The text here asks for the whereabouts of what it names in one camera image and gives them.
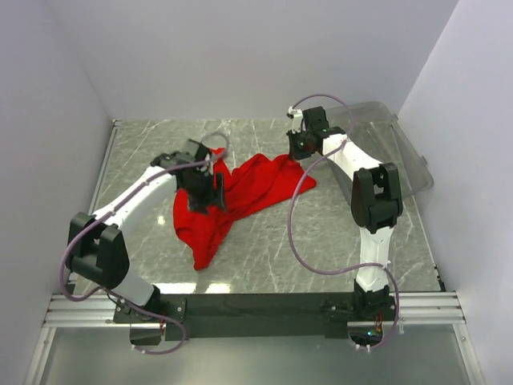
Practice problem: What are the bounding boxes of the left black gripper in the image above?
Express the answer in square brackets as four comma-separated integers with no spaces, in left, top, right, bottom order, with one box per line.
[182,171,227,217]

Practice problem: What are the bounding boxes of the red t shirt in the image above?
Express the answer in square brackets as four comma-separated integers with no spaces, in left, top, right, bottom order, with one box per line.
[172,147,317,272]

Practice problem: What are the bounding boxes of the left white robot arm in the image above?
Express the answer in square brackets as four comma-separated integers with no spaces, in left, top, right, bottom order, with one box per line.
[59,140,227,322]

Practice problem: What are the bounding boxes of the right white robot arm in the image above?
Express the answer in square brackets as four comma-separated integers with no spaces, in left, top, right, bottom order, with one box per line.
[287,107,403,320]

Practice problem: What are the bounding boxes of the clear plastic bin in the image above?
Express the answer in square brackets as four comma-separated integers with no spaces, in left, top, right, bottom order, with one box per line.
[315,101,434,205]

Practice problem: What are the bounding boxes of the black base crossbar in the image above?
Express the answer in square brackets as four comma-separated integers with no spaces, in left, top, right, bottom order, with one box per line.
[111,292,400,342]

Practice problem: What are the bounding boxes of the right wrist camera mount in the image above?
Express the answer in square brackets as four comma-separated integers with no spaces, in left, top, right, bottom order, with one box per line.
[287,106,305,134]

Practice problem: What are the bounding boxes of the aluminium rail frame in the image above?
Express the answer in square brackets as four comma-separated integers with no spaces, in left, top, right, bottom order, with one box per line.
[23,120,486,385]

